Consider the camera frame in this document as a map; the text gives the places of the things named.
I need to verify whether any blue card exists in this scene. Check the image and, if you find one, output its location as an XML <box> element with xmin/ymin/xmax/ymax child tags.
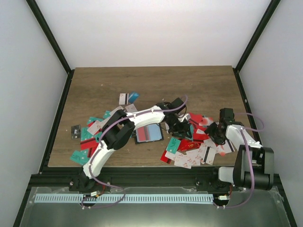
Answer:
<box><xmin>128</xmin><ymin>92</ymin><xmax>139</xmax><ymax>104</ymax></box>

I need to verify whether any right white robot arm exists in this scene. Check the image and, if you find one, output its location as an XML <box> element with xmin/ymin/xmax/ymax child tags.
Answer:
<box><xmin>205</xmin><ymin>108</ymin><xmax>274</xmax><ymax>191</ymax></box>

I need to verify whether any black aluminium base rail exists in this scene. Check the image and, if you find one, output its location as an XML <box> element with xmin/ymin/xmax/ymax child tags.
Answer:
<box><xmin>30</xmin><ymin>166</ymin><xmax>219</xmax><ymax>190</ymax></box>

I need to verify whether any black leather card holder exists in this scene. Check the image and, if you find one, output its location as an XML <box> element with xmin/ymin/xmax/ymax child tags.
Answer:
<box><xmin>132</xmin><ymin>124</ymin><xmax>164</xmax><ymax>144</ymax></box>

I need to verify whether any teal VIP card right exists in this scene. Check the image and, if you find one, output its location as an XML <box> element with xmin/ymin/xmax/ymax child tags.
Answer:
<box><xmin>166</xmin><ymin>137</ymin><xmax>181</xmax><ymax>154</ymax></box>

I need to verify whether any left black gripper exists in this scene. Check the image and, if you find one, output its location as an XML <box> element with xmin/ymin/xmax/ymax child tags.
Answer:
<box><xmin>166</xmin><ymin>115</ymin><xmax>191</xmax><ymax>138</ymax></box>

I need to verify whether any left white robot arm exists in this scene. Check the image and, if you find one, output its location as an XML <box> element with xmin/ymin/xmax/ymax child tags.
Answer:
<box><xmin>80</xmin><ymin>96</ymin><xmax>192</xmax><ymax>191</ymax></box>

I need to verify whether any light blue slotted rail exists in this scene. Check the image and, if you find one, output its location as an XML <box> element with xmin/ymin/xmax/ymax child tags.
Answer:
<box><xmin>34</xmin><ymin>193</ymin><xmax>214</xmax><ymax>204</ymax></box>

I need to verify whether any red VIP card gold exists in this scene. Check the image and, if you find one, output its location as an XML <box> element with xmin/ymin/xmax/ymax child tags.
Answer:
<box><xmin>178</xmin><ymin>139</ymin><xmax>201</xmax><ymax>152</ymax></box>

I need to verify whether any white striped card front right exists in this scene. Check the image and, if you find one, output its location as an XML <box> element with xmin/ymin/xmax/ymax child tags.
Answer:
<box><xmin>202</xmin><ymin>147</ymin><xmax>216</xmax><ymax>165</ymax></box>

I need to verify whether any black membership card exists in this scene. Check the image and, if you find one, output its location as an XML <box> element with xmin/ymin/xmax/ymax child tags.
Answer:
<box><xmin>71</xmin><ymin>125</ymin><xmax>81</xmax><ymax>140</ymax></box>

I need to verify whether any red card front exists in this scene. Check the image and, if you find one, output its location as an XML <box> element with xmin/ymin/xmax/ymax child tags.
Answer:
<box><xmin>160</xmin><ymin>155</ymin><xmax>171</xmax><ymax>164</ymax></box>

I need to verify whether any teal card front left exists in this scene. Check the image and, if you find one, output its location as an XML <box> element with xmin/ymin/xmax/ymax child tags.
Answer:
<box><xmin>70</xmin><ymin>149</ymin><xmax>89</xmax><ymax>165</ymax></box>

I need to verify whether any white floral card left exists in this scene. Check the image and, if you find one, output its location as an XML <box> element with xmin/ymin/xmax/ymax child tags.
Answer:
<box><xmin>125</xmin><ymin>104</ymin><xmax>138</xmax><ymax>113</ymax></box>

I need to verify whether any white card magnetic stripe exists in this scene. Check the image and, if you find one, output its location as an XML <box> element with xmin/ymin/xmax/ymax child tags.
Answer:
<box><xmin>119</xmin><ymin>93</ymin><xmax>129</xmax><ymax>105</ymax></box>

